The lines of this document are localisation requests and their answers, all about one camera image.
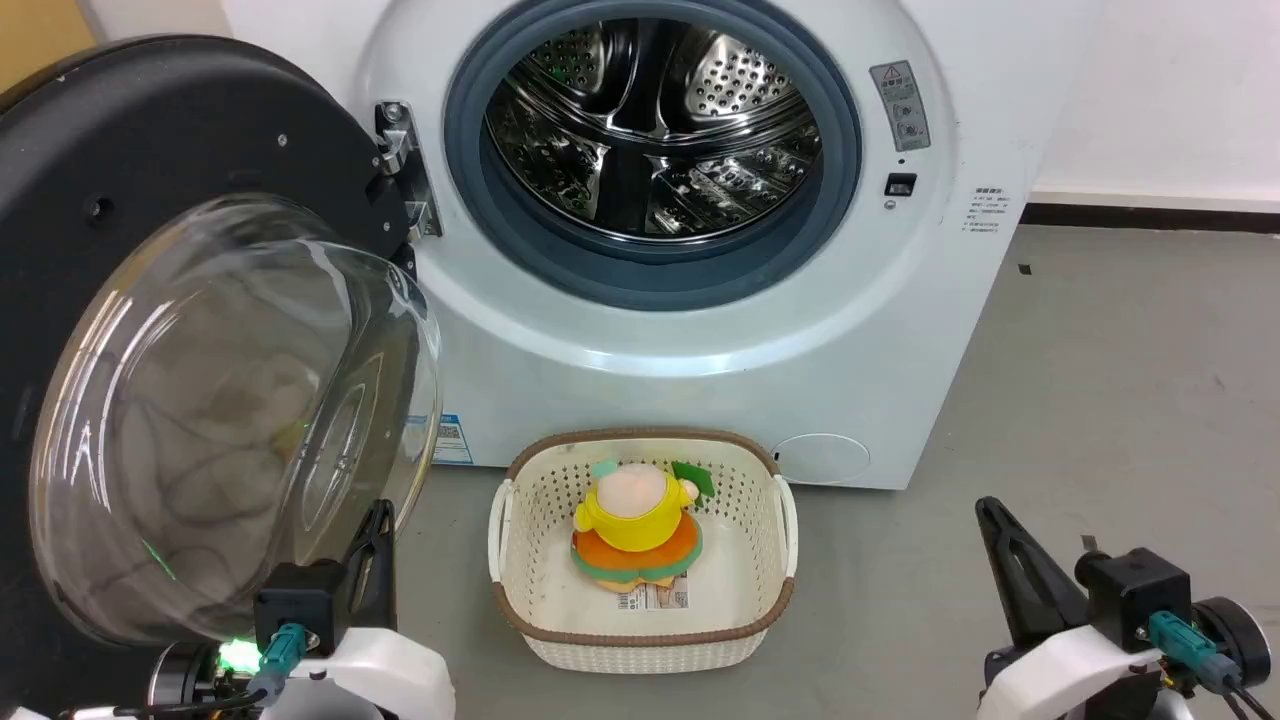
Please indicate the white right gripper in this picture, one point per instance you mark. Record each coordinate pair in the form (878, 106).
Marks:
(1060, 675)

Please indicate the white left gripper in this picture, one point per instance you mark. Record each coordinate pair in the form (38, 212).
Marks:
(385, 670)

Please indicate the washer door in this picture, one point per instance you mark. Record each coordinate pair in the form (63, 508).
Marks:
(150, 150)

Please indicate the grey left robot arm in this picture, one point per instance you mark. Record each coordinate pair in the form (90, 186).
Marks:
(185, 680)

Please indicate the white front-load washing machine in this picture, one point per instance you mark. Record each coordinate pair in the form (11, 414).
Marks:
(900, 330)

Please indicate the black door latch socket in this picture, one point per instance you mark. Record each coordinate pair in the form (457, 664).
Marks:
(900, 185)

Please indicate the metal door hinge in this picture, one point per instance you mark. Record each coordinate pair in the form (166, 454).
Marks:
(405, 160)

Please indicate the blue energy label sticker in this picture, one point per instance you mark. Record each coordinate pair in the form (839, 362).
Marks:
(450, 440)

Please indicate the yellow orange plush doll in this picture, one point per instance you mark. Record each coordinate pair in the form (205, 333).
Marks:
(635, 535)

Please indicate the white printed doll tag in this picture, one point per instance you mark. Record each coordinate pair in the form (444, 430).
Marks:
(655, 598)

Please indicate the white plastic laundry basket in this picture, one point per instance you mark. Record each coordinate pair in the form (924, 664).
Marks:
(740, 600)

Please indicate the small text label sticker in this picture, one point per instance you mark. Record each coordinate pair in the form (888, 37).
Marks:
(988, 210)

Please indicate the grey warning sticker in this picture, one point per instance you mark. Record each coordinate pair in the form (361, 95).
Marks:
(900, 105)

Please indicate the stainless steel washer drum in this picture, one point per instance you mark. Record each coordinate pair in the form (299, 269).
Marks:
(650, 130)

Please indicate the yellow wooden panel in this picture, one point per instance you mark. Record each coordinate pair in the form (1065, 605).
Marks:
(40, 35)

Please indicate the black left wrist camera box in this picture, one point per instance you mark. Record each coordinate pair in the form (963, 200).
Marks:
(300, 605)

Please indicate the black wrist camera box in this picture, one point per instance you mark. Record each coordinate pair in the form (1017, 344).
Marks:
(300, 605)
(1135, 595)

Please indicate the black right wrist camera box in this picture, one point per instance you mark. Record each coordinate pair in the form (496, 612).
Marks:
(1135, 595)

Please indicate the black wall baseboard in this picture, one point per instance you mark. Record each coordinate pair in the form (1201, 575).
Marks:
(1150, 217)

